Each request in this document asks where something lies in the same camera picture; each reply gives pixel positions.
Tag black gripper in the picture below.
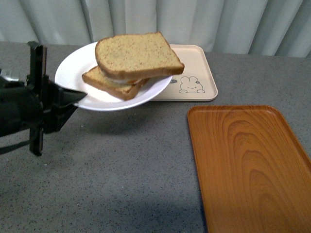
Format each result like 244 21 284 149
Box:
26 41 87 156

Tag white round plate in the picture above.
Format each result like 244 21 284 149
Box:
54 42 172 111

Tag brown bread slice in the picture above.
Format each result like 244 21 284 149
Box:
82 66 149 100
95 32 185 80

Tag fried egg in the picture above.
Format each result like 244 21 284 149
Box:
108 77 144 85

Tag beige rabbit tray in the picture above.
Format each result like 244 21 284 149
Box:
153 45 218 101

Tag brown wooden tray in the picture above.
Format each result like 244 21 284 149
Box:
188 105 311 233

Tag grey-green curtain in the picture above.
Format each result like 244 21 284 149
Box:
0 0 311 58

